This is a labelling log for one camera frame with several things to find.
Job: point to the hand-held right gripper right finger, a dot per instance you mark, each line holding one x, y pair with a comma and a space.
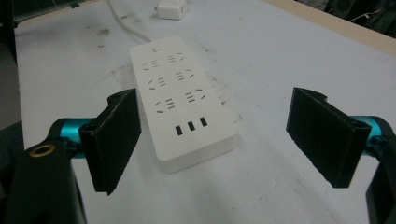
327, 137

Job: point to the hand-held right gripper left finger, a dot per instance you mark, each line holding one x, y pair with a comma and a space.
109, 140

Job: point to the white power strip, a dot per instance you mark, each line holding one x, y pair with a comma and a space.
183, 102

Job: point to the white charger plug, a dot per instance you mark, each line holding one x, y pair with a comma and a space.
172, 8

